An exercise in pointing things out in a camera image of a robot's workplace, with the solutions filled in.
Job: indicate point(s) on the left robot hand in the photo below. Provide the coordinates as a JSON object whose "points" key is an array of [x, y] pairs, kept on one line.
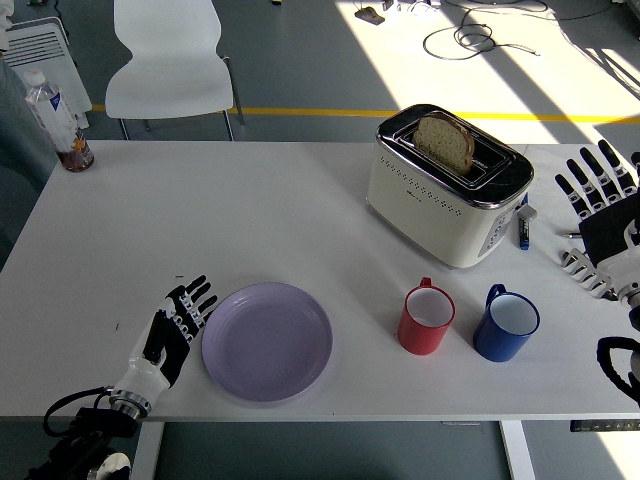
{"points": [[160, 345]]}

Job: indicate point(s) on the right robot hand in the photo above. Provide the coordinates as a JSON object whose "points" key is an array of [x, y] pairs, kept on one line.
{"points": [[607, 235]]}

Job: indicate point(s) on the purple plate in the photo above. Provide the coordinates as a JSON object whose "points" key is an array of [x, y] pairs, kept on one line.
{"points": [[267, 345]]}

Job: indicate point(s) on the bread slice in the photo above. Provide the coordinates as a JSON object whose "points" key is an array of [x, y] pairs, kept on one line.
{"points": [[442, 142]]}

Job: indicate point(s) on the black ballpoint pen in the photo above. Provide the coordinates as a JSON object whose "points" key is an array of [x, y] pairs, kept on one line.
{"points": [[572, 234]]}

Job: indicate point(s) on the metal toast rack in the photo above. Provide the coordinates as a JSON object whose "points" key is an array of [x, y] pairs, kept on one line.
{"points": [[582, 270]]}

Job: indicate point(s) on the blue marker pen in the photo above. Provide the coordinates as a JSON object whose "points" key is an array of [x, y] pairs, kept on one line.
{"points": [[523, 235]]}

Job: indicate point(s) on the white table leg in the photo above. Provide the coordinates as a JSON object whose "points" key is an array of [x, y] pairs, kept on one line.
{"points": [[517, 450], [145, 450]]}

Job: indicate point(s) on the blue mug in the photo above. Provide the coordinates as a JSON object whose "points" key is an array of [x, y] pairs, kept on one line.
{"points": [[497, 345]]}

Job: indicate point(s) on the cream chrome toaster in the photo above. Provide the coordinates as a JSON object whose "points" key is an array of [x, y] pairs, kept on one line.
{"points": [[425, 215]]}

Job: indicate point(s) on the black table control panel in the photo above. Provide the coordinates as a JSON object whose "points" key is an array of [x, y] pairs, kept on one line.
{"points": [[605, 426]]}

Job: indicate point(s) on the red mug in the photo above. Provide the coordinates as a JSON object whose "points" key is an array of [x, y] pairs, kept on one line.
{"points": [[420, 337]]}

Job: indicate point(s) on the person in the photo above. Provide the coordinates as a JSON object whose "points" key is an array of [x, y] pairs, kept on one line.
{"points": [[20, 165]]}

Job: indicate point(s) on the clear plastic drink bottle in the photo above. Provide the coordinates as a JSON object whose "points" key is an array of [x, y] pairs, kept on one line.
{"points": [[55, 115]]}

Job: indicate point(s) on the white chair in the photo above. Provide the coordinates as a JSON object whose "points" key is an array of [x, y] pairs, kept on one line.
{"points": [[165, 75]]}

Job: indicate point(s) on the white panel heater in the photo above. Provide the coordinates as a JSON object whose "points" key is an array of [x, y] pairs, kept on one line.
{"points": [[45, 50]]}

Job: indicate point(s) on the black floor pedal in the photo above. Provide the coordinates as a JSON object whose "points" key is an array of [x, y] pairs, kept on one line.
{"points": [[370, 16]]}

